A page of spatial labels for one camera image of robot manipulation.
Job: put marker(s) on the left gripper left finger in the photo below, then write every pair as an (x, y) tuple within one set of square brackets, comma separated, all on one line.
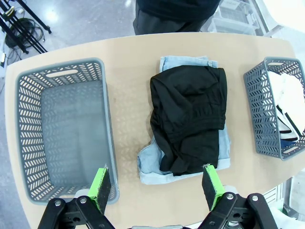
[(100, 190)]

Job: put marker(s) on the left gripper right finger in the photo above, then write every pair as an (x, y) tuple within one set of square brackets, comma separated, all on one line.
[(213, 188)]

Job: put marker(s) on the light blue denim shorts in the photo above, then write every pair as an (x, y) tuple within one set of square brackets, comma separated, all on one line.
[(150, 167)]

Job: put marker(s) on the black garment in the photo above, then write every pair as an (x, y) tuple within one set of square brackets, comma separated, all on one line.
[(188, 107)]

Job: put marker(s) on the dark blue denim shorts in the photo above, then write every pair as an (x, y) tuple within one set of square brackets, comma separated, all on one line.
[(288, 143)]

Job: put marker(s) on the white top with black stripes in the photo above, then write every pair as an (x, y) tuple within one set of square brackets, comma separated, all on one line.
[(288, 95)]

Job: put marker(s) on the grey plastic woven-pattern basket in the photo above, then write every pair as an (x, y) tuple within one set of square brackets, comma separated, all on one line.
[(259, 107), (71, 131)]

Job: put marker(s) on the clear plastic storage bin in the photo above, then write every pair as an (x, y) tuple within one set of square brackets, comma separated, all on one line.
[(233, 23)]

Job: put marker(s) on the person in black T-shirt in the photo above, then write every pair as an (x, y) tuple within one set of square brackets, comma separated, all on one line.
[(176, 12)]

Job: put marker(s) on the white table with rounded corner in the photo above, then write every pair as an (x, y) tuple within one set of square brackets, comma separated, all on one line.
[(290, 9)]

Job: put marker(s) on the black camera tripod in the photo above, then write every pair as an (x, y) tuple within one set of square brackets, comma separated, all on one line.
[(28, 31)]

